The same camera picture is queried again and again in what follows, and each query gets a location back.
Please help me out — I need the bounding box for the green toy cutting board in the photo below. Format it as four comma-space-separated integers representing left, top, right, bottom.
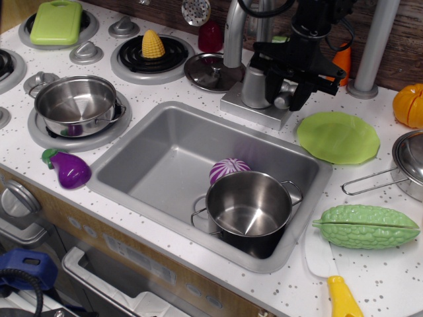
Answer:
30, 1, 83, 46

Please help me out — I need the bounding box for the orange toy pumpkin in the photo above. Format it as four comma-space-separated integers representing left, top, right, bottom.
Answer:
393, 83, 422, 129

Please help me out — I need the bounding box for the blue clamp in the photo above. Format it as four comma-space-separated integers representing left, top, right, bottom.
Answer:
1, 248, 58, 298

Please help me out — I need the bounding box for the steel saucepan with handle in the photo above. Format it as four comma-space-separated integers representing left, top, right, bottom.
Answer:
341, 129, 422, 202

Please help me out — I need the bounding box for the grey oven dial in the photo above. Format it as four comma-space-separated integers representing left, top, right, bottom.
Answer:
1, 180, 41, 229

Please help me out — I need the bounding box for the yellow handled toy knife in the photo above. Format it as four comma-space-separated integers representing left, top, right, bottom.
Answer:
305, 225, 364, 316

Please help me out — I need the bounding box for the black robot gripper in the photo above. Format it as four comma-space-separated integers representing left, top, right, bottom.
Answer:
250, 39, 346, 112

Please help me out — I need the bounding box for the silver toy faucet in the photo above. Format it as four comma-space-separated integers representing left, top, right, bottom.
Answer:
220, 1, 290, 131

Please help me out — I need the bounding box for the purple toy eggplant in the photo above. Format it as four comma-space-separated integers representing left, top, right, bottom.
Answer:
42, 149, 92, 190

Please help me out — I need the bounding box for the grey oven door handle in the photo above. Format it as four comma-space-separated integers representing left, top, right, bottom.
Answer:
61, 246, 173, 317

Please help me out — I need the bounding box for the black coil burner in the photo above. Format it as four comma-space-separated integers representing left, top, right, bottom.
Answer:
110, 35, 194, 85

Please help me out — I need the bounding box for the green plastic plate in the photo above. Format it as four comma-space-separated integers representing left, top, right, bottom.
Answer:
297, 112, 380, 164

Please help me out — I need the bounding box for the grey vertical pole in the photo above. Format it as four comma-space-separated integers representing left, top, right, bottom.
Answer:
346, 0, 401, 100

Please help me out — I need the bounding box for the orange toy carrot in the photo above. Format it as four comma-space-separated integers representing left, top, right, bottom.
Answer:
332, 47, 351, 87

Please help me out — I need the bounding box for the steel pot on burner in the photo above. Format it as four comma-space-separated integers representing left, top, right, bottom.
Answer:
28, 75, 127, 138

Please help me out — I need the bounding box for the steel pot in sink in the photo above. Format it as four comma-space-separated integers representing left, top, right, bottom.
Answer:
190, 171, 303, 259

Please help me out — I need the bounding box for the silver faucet lever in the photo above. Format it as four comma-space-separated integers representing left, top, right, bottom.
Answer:
274, 81, 297, 110

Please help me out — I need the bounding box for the purple white toy onion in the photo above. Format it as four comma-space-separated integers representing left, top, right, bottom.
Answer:
209, 158, 250, 185

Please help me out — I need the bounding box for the yellow toy corn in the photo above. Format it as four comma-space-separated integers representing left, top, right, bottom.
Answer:
141, 30, 165, 59

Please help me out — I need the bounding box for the silver perforated ladle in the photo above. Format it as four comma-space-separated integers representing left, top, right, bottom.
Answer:
181, 0, 211, 26

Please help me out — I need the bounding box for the steel pot lid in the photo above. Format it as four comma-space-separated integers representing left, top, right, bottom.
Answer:
184, 53, 246, 92

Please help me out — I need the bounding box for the grey toy sink basin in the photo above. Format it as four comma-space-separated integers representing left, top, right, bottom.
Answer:
86, 100, 333, 274

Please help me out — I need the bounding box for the grey burner ring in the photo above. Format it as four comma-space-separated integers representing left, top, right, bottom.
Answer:
0, 48, 28, 96
27, 90, 133, 153
18, 9, 100, 51

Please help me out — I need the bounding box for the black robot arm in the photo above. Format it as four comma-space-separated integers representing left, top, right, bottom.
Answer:
250, 1, 355, 112

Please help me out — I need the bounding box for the green toy bitter gourd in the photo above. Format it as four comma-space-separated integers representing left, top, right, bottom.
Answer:
313, 205, 420, 250

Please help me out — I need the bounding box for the black cable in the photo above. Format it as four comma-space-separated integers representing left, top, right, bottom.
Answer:
0, 267, 50, 317

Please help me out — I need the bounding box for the green toy cabbage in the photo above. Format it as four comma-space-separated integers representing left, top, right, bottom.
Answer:
272, 36, 289, 44

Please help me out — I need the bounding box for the grey stove knob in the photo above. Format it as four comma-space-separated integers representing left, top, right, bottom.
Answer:
23, 71, 59, 98
0, 107, 11, 129
108, 16, 140, 38
69, 41, 104, 65

